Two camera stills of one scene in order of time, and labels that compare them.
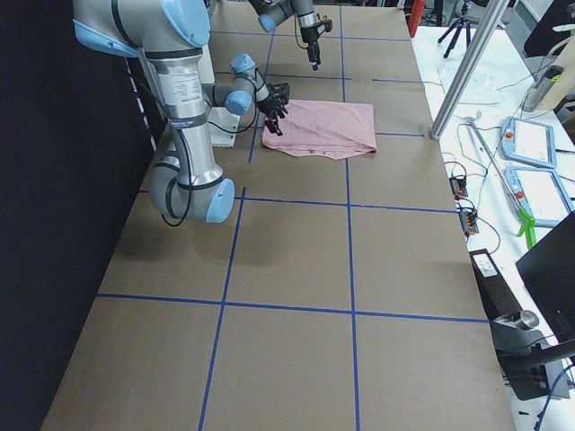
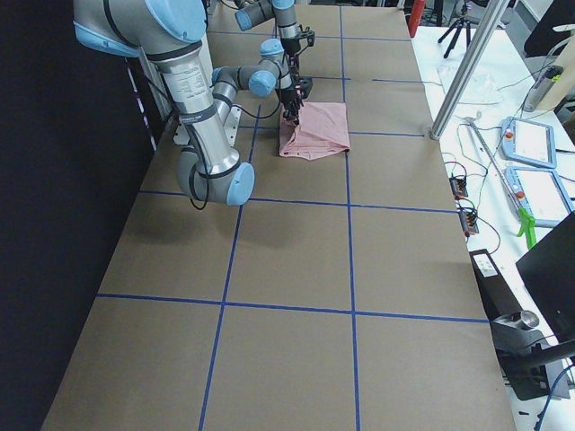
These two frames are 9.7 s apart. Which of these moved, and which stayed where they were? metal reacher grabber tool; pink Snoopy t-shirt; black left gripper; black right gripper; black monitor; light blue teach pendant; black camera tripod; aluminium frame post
Moved: black left gripper; pink Snoopy t-shirt; black right gripper
Stayed: light blue teach pendant; black camera tripod; black monitor; aluminium frame post; metal reacher grabber tool
